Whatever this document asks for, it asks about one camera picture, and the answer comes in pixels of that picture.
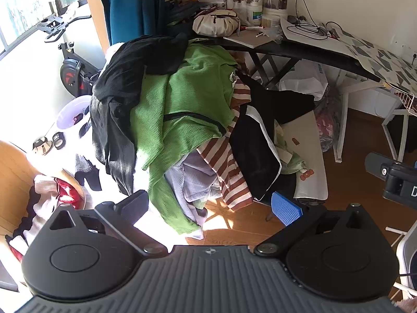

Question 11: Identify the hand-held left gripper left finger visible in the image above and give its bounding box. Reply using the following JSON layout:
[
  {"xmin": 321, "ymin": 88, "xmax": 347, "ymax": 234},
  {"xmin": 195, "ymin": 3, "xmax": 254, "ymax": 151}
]
[{"xmin": 43, "ymin": 189, "xmax": 169, "ymax": 259}]

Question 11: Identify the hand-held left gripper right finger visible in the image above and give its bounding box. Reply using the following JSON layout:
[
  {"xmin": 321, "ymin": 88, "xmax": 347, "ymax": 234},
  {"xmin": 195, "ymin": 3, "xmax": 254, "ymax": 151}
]
[{"xmin": 253, "ymin": 191, "xmax": 376, "ymax": 258}]

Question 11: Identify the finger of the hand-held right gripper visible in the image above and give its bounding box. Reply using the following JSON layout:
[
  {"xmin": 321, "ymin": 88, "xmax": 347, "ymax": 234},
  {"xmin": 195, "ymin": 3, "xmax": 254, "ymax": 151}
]
[{"xmin": 364, "ymin": 152, "xmax": 397, "ymax": 184}]

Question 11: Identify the black knit top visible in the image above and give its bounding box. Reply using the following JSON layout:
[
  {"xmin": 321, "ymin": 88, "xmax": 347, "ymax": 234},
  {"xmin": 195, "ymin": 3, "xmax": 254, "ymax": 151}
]
[{"xmin": 90, "ymin": 34, "xmax": 190, "ymax": 197}]

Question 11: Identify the light green printed garment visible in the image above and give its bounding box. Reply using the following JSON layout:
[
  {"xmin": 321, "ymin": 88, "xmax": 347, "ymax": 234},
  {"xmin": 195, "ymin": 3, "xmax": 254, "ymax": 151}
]
[{"xmin": 274, "ymin": 121, "xmax": 310, "ymax": 182}]

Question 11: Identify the grey black garment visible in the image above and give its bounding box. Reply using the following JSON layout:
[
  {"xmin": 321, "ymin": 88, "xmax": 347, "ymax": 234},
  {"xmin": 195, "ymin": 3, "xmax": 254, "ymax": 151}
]
[{"xmin": 75, "ymin": 155, "xmax": 102, "ymax": 191}]

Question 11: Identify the black white jacket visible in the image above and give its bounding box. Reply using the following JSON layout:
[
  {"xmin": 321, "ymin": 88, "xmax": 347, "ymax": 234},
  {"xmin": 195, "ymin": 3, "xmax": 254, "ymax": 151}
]
[{"xmin": 228, "ymin": 75, "xmax": 316, "ymax": 202}]

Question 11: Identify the lavender garment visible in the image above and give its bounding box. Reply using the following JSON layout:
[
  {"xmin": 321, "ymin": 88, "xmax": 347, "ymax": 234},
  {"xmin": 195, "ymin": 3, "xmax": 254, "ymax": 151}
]
[{"xmin": 164, "ymin": 155, "xmax": 225, "ymax": 233}]

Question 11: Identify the pink floral bag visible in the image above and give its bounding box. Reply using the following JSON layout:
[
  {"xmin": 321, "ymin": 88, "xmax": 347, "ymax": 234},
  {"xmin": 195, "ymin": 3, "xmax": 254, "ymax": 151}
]
[{"xmin": 314, "ymin": 85, "xmax": 341, "ymax": 152}]

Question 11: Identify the white metal rack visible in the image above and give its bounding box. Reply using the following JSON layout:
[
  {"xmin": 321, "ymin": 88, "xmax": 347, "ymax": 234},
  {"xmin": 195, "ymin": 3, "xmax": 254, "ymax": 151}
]
[{"xmin": 386, "ymin": 225, "xmax": 417, "ymax": 300}]

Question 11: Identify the brown white striped garment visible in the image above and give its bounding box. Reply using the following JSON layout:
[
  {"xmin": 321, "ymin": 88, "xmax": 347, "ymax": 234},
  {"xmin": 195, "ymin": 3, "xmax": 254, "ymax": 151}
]
[{"xmin": 195, "ymin": 78, "xmax": 254, "ymax": 211}]

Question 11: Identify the red knit garment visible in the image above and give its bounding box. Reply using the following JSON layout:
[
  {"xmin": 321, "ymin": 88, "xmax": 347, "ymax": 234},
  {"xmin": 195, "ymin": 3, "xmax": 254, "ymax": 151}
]
[{"xmin": 54, "ymin": 178, "xmax": 82, "ymax": 210}]

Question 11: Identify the cream padded bench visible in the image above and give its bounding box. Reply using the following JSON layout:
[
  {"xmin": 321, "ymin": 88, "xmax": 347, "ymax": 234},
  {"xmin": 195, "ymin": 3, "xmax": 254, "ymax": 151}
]
[{"xmin": 279, "ymin": 109, "xmax": 328, "ymax": 203}]

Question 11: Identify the white knit garment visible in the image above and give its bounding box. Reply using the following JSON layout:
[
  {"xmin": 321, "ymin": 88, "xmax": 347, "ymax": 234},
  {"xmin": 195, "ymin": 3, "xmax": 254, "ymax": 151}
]
[{"xmin": 5, "ymin": 174, "xmax": 87, "ymax": 261}]

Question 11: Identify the geometric patterned table cover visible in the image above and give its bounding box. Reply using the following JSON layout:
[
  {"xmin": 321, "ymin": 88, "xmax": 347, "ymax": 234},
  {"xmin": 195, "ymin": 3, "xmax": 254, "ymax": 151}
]
[{"xmin": 280, "ymin": 18, "xmax": 417, "ymax": 96}]

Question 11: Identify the green ribbed sweater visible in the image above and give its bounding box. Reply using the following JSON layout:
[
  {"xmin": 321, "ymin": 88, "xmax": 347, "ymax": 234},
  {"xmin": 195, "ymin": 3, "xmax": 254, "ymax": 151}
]
[{"xmin": 130, "ymin": 39, "xmax": 241, "ymax": 235}]

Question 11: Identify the lavender bucket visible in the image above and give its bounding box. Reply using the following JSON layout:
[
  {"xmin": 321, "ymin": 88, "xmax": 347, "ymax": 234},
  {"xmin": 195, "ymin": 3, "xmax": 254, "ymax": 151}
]
[{"xmin": 56, "ymin": 95, "xmax": 94, "ymax": 131}]

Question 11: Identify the tan black sandal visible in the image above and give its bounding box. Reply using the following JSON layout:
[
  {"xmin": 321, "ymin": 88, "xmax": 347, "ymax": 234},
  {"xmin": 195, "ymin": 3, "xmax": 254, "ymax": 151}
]
[{"xmin": 32, "ymin": 136, "xmax": 53, "ymax": 154}]

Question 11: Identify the white plastic bag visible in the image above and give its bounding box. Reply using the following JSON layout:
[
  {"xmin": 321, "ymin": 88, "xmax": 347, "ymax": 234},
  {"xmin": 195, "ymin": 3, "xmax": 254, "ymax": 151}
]
[{"xmin": 278, "ymin": 60, "xmax": 329, "ymax": 100}]

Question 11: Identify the tan upholstered chair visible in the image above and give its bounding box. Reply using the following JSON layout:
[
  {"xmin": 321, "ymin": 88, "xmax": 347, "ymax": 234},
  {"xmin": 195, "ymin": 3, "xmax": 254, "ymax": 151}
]
[{"xmin": 0, "ymin": 140, "xmax": 95, "ymax": 294}]

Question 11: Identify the black desk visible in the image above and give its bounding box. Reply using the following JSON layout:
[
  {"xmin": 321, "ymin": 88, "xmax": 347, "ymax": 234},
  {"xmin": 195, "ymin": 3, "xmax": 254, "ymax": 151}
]
[{"xmin": 166, "ymin": 2, "xmax": 382, "ymax": 84}]

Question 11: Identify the black exercise bike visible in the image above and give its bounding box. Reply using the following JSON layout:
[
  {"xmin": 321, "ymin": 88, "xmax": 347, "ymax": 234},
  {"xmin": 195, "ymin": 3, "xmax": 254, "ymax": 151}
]
[{"xmin": 36, "ymin": 15, "xmax": 102, "ymax": 99}]

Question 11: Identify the white notebook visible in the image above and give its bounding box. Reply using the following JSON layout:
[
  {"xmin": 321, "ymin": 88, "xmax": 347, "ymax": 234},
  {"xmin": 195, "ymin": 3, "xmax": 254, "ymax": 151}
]
[{"xmin": 223, "ymin": 29, "xmax": 276, "ymax": 49}]

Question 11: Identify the white lotion bottle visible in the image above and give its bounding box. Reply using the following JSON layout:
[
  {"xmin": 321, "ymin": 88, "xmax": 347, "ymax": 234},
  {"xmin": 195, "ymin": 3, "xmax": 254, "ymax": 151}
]
[{"xmin": 246, "ymin": 0, "xmax": 264, "ymax": 27}]

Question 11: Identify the teal curtain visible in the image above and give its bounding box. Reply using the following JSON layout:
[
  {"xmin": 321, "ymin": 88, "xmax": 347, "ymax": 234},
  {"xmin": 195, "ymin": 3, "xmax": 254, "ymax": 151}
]
[{"xmin": 95, "ymin": 0, "xmax": 167, "ymax": 45}]

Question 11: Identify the window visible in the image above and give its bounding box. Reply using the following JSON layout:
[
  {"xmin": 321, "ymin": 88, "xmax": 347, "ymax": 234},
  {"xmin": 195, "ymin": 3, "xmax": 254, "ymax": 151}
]
[{"xmin": 0, "ymin": 0, "xmax": 86, "ymax": 60}]

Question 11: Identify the white table frame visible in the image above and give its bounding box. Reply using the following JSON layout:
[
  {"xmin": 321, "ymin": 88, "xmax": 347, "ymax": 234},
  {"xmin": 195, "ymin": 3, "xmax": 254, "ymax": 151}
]
[{"xmin": 334, "ymin": 78, "xmax": 417, "ymax": 164}]

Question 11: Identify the white wire basket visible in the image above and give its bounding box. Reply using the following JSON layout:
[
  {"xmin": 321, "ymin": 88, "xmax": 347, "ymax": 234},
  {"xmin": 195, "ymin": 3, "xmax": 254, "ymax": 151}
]
[{"xmin": 389, "ymin": 83, "xmax": 417, "ymax": 118}]

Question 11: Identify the black charger cable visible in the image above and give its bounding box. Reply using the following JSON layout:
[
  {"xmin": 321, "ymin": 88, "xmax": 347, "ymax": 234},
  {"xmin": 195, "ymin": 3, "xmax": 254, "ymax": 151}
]
[{"xmin": 287, "ymin": 0, "xmax": 330, "ymax": 40}]

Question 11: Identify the cream drawstring pouch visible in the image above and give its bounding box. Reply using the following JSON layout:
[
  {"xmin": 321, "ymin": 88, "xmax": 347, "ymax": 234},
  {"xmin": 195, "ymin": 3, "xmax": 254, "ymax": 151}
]
[{"xmin": 192, "ymin": 8, "xmax": 242, "ymax": 38}]

